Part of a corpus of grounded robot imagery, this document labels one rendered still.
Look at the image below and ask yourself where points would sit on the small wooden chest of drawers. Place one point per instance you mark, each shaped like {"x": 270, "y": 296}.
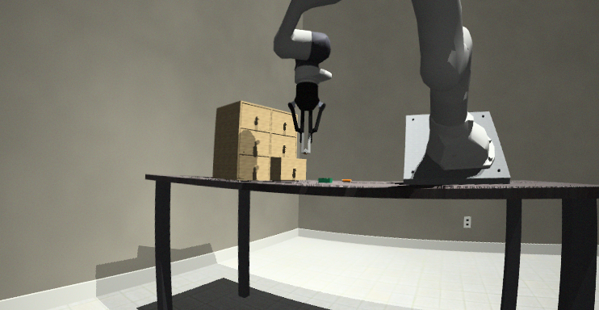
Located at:
{"x": 227, "y": 140}

